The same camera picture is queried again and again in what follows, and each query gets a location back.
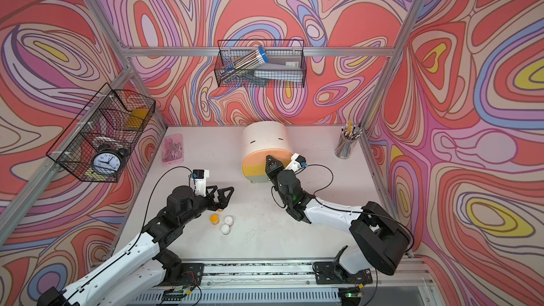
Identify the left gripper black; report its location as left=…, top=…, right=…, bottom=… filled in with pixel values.
left=178, top=184, right=233, bottom=228

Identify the peach top drawer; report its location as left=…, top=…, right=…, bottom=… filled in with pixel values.
left=242, top=148, right=293, bottom=166

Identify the orange paint can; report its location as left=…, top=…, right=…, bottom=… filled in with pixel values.
left=210, top=214, right=220, bottom=225

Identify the yellow drawer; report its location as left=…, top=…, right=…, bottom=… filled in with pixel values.
left=242, top=163, right=266, bottom=179

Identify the white round drawer cabinet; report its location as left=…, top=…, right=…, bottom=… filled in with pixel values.
left=242, top=121, right=294, bottom=183

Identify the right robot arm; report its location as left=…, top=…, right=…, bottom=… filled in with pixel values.
left=265, top=154, right=414, bottom=276

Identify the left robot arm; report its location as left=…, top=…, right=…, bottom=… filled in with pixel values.
left=37, top=186, right=235, bottom=305

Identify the white paint can right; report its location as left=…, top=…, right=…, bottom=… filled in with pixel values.
left=224, top=215, right=234, bottom=227

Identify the white paint can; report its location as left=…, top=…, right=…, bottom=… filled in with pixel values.
left=224, top=215, right=234, bottom=227
left=220, top=225, right=231, bottom=235

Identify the white paint can lower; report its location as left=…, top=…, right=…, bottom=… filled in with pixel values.
left=220, top=225, right=231, bottom=235

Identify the pink plastic tray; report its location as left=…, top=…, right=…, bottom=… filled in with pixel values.
left=161, top=133, right=184, bottom=164

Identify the clear cup of brushes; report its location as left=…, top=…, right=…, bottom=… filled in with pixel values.
left=334, top=120, right=363, bottom=160

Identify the white box in basket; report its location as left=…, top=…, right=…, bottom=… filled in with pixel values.
left=254, top=62, right=304, bottom=82

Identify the green circuit board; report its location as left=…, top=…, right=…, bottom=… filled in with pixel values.
left=160, top=290, right=192, bottom=304

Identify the tube of pencils blue cap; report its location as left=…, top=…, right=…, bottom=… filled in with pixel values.
left=219, top=46, right=269, bottom=84

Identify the black alarm clock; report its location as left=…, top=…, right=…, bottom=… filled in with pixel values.
left=92, top=144, right=128, bottom=177

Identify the yellow object in basket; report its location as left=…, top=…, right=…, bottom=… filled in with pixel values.
left=124, top=108, right=149, bottom=131

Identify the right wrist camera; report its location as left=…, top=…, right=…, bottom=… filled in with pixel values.
left=285, top=153, right=307, bottom=174

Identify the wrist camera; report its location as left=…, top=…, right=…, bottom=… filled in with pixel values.
left=285, top=153, right=307, bottom=174
left=190, top=169, right=210, bottom=197

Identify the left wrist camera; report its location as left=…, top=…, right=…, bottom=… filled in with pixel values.
left=190, top=169, right=210, bottom=197

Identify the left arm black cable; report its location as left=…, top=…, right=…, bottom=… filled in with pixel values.
left=127, top=165, right=194, bottom=256

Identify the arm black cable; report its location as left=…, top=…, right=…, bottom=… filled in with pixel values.
left=297, top=163, right=415, bottom=252
left=127, top=165, right=194, bottom=256

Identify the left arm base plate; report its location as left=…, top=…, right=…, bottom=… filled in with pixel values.
left=161, top=263, right=205, bottom=286

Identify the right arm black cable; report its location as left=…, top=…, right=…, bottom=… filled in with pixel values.
left=297, top=163, right=415, bottom=252

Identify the black wire basket back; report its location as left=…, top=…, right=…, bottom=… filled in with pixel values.
left=214, top=38, right=307, bottom=88

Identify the black wire basket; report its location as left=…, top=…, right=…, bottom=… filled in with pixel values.
left=46, top=84, right=156, bottom=183
left=214, top=38, right=307, bottom=88

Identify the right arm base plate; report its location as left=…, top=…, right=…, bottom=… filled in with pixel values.
left=312, top=262, right=373, bottom=286

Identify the black wire basket left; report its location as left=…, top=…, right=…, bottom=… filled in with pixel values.
left=46, top=84, right=156, bottom=183

